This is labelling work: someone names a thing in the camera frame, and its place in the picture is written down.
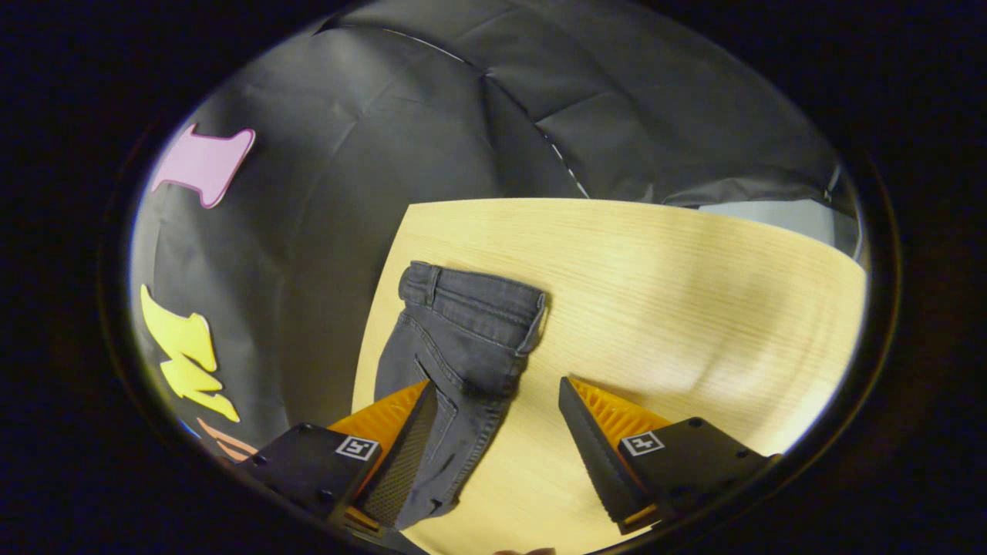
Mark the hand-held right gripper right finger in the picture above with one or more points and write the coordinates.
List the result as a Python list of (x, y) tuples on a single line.
[(597, 455)]

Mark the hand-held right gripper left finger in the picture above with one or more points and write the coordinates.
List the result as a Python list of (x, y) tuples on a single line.
[(405, 462)]

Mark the dark grey jeans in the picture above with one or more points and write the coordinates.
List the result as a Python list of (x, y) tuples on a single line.
[(463, 339)]

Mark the black backdrop cloth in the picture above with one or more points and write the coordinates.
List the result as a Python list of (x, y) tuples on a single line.
[(385, 139)]

